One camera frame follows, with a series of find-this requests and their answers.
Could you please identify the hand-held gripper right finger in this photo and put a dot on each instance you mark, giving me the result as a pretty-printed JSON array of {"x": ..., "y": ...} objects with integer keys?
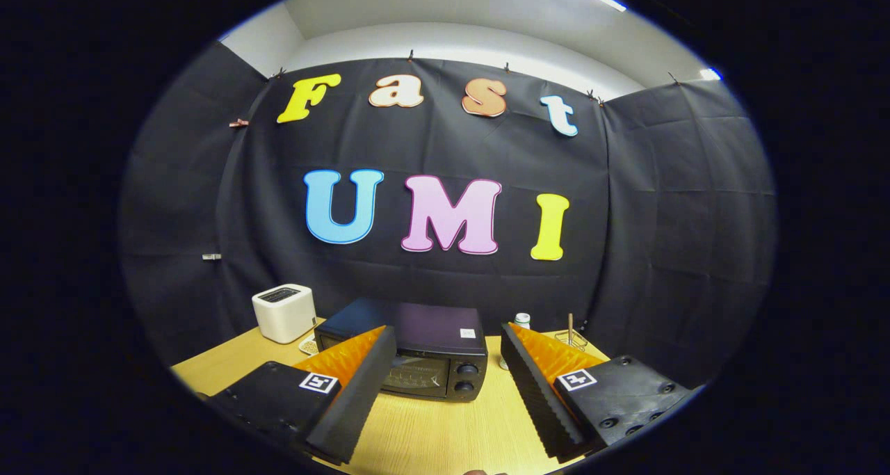
[{"x": 535, "y": 398}]

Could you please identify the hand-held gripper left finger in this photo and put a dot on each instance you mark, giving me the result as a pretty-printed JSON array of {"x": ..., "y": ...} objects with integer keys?
[{"x": 361, "y": 398}]

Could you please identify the black toaster oven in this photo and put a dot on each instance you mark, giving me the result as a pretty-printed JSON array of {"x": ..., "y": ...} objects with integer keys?
[{"x": 431, "y": 329}]

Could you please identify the white pop-up toaster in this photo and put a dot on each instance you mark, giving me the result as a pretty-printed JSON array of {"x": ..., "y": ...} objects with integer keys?
[{"x": 281, "y": 318}]

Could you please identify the small woven coaster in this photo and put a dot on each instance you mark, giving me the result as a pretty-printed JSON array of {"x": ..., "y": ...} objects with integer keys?
[{"x": 308, "y": 346}]

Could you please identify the wooden stick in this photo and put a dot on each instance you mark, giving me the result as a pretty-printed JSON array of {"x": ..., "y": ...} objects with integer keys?
[{"x": 570, "y": 325}]

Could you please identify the white bottle green label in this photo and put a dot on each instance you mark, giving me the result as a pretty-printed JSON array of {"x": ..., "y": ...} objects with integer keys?
[{"x": 522, "y": 318}]

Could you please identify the black backdrop cloth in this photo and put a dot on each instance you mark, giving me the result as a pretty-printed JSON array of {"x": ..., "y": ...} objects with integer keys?
[{"x": 660, "y": 252}]

